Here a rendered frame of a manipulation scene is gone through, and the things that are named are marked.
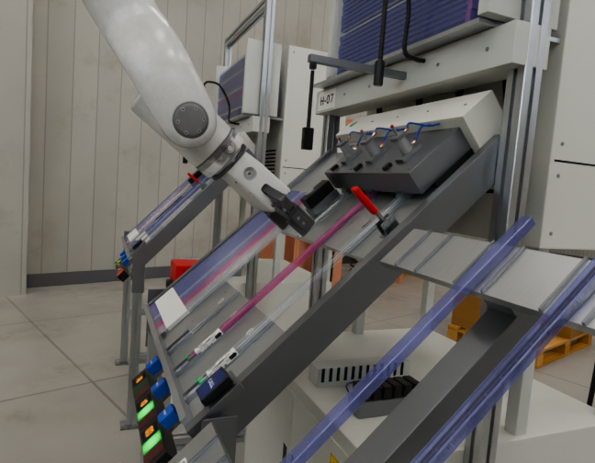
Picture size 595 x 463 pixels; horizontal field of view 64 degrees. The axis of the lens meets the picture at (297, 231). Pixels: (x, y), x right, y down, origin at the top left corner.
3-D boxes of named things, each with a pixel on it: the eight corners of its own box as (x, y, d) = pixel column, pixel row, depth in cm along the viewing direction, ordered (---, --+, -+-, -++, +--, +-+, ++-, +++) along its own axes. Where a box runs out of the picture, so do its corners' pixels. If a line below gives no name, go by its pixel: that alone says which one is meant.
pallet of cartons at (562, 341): (504, 321, 438) (509, 280, 434) (591, 344, 386) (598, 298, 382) (444, 340, 367) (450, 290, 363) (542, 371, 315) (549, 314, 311)
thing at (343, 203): (384, 281, 81) (368, 259, 79) (262, 233, 141) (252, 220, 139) (508, 161, 88) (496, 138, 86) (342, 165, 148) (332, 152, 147)
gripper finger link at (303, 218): (293, 196, 73) (322, 223, 76) (286, 195, 76) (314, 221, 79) (280, 211, 73) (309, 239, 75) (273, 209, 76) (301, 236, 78)
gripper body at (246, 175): (248, 137, 72) (298, 187, 76) (230, 141, 81) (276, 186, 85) (215, 175, 71) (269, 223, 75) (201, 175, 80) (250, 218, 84)
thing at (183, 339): (206, 434, 72) (192, 422, 71) (157, 314, 132) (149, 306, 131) (298, 346, 76) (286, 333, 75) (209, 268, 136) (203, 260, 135)
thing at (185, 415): (209, 451, 72) (179, 422, 70) (160, 323, 133) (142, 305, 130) (216, 446, 72) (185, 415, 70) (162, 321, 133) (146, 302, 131)
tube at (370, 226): (202, 388, 78) (197, 384, 78) (200, 385, 80) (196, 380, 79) (411, 194, 89) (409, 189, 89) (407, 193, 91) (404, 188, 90)
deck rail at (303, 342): (213, 458, 70) (185, 433, 68) (210, 451, 72) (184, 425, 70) (517, 162, 86) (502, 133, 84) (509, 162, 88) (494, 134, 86)
